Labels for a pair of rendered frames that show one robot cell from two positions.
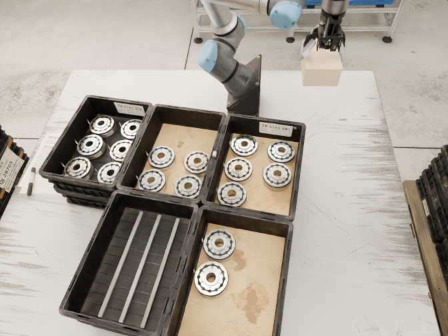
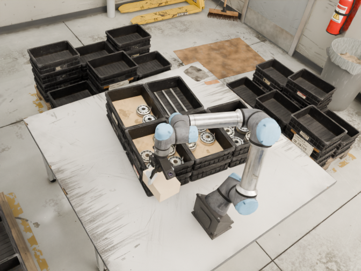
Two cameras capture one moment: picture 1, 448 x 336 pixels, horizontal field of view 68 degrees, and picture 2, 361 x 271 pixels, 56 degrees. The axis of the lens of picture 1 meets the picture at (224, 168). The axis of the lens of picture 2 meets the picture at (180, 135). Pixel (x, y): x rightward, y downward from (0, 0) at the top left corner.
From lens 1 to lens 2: 2.08 m
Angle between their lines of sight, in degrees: 69
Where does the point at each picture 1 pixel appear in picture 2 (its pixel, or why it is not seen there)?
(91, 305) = (176, 90)
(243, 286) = (130, 116)
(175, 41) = not seen: outside the picture
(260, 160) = not seen: hidden behind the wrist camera
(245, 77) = (210, 195)
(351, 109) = (136, 259)
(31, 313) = (199, 92)
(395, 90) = not seen: outside the picture
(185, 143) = (206, 152)
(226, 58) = (226, 184)
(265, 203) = (144, 145)
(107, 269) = (182, 99)
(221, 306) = (134, 108)
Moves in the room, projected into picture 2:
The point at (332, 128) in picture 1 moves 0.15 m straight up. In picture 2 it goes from (140, 233) to (141, 220)
